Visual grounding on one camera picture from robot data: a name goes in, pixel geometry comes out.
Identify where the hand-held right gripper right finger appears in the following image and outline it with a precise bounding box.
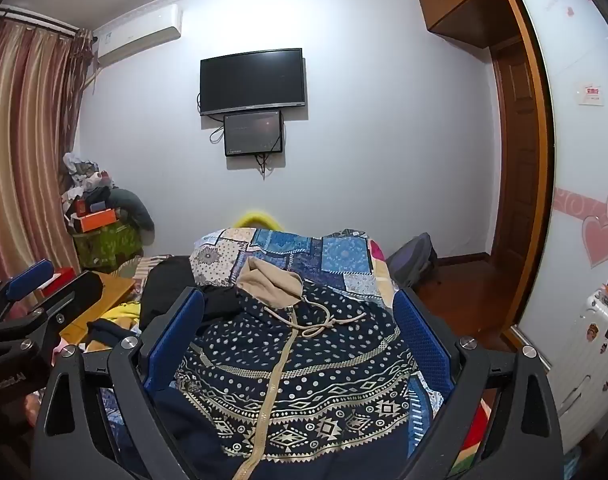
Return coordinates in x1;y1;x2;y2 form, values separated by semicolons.
393;287;565;480

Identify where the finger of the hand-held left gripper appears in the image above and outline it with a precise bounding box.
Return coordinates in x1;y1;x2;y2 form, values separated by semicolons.
0;270;105;356
0;259;55;322

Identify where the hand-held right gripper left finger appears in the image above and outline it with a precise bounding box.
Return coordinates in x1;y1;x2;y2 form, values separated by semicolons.
31;286;207;480

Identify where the navy patterned hoodie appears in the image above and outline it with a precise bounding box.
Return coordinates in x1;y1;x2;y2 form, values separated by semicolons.
101;256;452;480

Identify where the red box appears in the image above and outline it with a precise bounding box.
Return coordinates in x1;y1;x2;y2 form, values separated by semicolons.
36;267;77;298

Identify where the tan paw-print side table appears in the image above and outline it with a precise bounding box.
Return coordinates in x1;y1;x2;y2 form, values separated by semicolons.
58;270;137;346

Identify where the yellow cloth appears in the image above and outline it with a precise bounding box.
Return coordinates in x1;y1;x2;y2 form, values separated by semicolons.
101;302;142;326

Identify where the black garment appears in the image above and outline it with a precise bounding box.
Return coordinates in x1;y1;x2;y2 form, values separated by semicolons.
140;256;249;332

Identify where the striped pink bedsheet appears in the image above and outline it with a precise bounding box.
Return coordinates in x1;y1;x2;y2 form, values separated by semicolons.
111;255;175;281

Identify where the orange box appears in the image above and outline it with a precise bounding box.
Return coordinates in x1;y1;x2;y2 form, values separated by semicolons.
78;208;119;233

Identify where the grey backpack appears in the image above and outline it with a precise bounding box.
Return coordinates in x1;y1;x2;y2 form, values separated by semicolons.
386;232;439;288

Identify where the dark green cloth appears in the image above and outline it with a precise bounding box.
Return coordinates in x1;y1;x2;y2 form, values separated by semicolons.
91;187;155;231

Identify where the pile of clutter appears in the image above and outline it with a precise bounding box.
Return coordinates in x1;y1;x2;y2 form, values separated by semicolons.
61;152;114;221

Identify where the striped red beige curtain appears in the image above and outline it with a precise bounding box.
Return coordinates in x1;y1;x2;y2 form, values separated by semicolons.
0;5;97;291

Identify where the yellow hoop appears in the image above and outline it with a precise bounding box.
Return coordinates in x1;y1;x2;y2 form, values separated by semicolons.
234;210;285;231

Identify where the blue patchwork blanket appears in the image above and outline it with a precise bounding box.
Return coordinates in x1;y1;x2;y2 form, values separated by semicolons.
98;226;490;480

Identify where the white suitcase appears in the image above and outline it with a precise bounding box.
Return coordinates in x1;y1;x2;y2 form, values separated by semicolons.
554;280;608;456

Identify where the wooden door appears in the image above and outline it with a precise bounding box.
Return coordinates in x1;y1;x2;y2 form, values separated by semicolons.
489;35;542;261

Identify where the white sliding wardrobe door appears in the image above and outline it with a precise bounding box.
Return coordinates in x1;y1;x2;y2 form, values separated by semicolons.
509;0;608;361

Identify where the white air conditioner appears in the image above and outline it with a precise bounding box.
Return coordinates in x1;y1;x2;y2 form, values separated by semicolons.
92;4;183;68

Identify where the small black wall monitor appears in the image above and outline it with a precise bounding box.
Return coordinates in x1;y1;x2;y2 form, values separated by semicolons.
223;110;283;157

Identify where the wall-mounted black television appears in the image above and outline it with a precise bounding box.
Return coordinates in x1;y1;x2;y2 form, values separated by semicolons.
200;48;305;116

